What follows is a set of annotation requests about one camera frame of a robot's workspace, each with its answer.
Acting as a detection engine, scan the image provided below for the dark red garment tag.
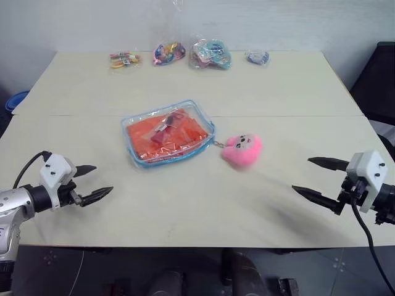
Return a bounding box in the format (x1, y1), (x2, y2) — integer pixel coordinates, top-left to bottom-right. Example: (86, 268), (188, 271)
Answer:
(150, 113), (183, 145)

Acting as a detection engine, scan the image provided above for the orange cloth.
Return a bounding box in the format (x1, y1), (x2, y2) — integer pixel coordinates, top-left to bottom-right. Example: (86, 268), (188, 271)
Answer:
(127, 107), (208, 162)

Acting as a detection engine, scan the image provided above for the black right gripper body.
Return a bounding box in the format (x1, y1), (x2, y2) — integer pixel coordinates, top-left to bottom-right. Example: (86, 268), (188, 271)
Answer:
(338, 175), (371, 215)

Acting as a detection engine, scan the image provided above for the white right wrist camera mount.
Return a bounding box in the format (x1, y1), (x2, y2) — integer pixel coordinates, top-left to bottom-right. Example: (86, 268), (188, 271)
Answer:
(345, 150), (387, 214)

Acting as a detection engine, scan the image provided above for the dark rounded shape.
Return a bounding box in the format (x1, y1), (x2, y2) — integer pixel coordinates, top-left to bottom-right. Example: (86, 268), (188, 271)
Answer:
(220, 248), (271, 296)

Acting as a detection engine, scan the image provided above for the small packet of blue accessories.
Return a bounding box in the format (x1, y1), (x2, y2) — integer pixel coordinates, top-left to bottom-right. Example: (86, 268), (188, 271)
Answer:
(244, 49), (271, 67)

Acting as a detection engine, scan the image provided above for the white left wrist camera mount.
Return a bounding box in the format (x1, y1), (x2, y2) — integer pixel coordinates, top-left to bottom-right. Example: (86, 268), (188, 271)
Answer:
(39, 153), (78, 212)

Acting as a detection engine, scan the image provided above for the packet of multicoloured hair ties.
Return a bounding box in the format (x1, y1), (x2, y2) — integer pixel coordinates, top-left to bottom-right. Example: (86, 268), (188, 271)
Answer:
(151, 39), (188, 68)

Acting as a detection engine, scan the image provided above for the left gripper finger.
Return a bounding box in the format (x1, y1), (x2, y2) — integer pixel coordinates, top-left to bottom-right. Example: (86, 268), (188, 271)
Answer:
(78, 186), (114, 208)
(73, 165), (98, 178)

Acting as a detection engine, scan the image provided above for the large packet of teal accessories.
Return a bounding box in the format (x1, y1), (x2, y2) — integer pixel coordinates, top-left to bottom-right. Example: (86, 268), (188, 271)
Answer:
(188, 33), (233, 72)

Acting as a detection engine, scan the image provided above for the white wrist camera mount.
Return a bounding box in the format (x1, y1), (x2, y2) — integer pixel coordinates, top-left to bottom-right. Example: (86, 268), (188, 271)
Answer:
(39, 153), (78, 212)
(345, 150), (387, 214)

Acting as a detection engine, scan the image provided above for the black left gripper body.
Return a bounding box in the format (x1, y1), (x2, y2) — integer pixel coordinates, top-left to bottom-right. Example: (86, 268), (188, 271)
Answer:
(57, 180), (83, 208)

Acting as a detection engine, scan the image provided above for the pink plush keychain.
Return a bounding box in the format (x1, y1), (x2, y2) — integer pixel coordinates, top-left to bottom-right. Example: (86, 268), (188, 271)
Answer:
(212, 133), (264, 170)

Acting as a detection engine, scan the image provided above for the clear pouch with orange contents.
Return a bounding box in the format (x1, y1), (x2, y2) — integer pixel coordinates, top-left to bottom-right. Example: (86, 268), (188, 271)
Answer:
(120, 99), (217, 169)

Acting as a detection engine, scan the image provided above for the small bag of colourful clips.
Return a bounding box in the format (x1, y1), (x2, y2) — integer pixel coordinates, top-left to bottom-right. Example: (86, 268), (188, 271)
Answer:
(108, 51), (143, 70)

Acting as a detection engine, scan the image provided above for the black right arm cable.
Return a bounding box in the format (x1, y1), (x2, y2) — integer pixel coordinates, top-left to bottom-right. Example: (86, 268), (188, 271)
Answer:
(350, 181), (395, 296)

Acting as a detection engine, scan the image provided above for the black chair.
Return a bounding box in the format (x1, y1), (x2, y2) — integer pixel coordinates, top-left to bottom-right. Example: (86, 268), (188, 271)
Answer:
(348, 41), (395, 124)

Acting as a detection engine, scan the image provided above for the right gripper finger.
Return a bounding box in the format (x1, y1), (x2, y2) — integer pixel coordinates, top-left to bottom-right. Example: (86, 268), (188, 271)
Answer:
(307, 156), (351, 173)
(291, 184), (344, 215)

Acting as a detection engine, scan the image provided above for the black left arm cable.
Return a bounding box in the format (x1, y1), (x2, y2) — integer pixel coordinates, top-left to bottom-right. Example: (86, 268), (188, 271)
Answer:
(12, 150), (52, 189)

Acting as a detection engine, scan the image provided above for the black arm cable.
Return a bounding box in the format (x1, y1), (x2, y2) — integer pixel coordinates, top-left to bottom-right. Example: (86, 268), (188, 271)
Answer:
(350, 181), (395, 296)
(12, 150), (52, 189)

